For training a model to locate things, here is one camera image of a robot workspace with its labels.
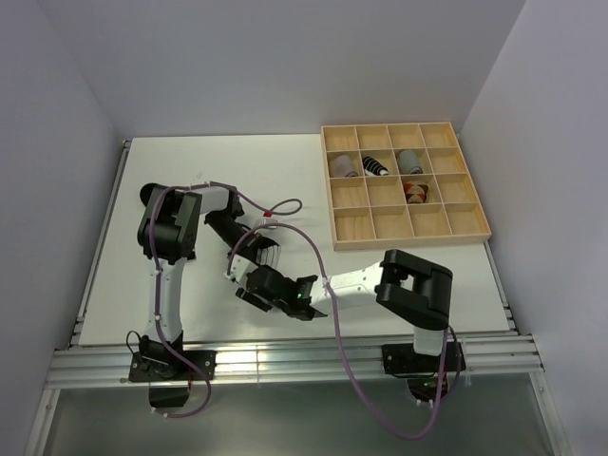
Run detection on rolled dark grey sock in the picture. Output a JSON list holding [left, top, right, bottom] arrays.
[[397, 149, 423, 175]]

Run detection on beige orange argyle sock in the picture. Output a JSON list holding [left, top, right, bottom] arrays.
[[404, 180, 429, 204]]

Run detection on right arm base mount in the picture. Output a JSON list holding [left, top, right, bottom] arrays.
[[381, 342, 466, 405]]

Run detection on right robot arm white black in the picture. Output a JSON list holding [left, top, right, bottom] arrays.
[[225, 249, 453, 371]]

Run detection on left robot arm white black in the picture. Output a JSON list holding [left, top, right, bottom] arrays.
[[137, 183, 246, 379]]

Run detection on rolled light grey sock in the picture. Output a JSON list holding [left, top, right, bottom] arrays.
[[330, 154, 359, 179]]

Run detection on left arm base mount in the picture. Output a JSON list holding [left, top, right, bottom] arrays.
[[125, 331, 217, 414]]

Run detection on black sock white stripes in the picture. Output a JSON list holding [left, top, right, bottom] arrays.
[[137, 183, 201, 264]]

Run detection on white black striped sock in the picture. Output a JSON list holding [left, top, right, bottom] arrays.
[[252, 235, 281, 269]]

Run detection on wooden compartment tray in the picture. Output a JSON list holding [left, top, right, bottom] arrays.
[[321, 122, 491, 251]]

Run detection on rolled black white sock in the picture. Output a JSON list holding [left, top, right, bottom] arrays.
[[362, 153, 390, 177]]

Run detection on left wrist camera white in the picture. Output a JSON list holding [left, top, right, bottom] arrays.
[[259, 212, 278, 230]]

